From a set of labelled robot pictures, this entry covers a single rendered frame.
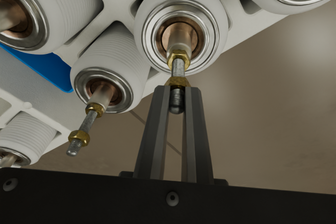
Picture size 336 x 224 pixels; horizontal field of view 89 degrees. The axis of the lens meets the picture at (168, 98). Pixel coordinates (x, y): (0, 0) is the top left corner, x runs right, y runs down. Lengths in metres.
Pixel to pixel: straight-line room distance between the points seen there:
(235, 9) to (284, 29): 0.26
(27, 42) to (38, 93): 0.26
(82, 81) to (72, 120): 0.27
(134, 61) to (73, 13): 0.08
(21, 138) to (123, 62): 0.32
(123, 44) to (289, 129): 0.66
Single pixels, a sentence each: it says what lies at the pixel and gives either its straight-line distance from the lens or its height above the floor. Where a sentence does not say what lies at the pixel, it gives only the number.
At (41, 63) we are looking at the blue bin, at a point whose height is 0.10.
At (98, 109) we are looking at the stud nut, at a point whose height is 0.29.
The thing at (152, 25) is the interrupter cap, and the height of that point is 0.25.
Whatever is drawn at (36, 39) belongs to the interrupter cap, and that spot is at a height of 0.25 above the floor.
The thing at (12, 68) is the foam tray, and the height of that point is 0.13.
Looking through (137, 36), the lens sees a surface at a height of 0.25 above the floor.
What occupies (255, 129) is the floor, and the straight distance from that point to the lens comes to 0.72.
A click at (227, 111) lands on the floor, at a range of 0.62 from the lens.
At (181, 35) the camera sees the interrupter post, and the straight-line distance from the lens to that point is 0.16.
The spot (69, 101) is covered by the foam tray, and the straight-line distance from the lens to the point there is 0.51.
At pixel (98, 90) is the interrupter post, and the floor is 0.26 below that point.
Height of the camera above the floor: 0.42
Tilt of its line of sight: 48 degrees down
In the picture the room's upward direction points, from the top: 174 degrees counter-clockwise
